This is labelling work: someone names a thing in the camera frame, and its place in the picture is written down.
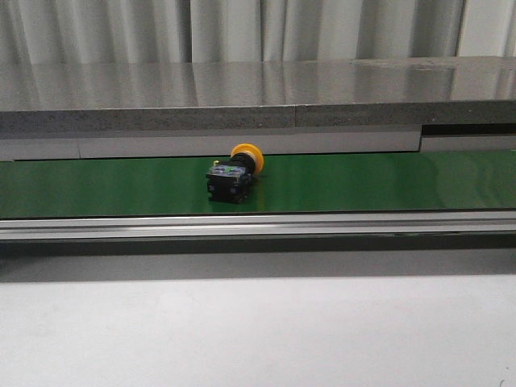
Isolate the yellow mushroom push button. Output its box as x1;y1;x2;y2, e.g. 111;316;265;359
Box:
206;144;265;204

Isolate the grey conveyor back rail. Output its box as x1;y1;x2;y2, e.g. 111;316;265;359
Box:
1;123;515;160

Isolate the green conveyor belt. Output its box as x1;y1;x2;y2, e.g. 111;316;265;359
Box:
1;151;515;219

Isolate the aluminium conveyor front rail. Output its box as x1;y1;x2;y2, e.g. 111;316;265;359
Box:
1;210;515;242

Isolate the white pleated curtain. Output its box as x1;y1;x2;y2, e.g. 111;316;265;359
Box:
1;1;515;65

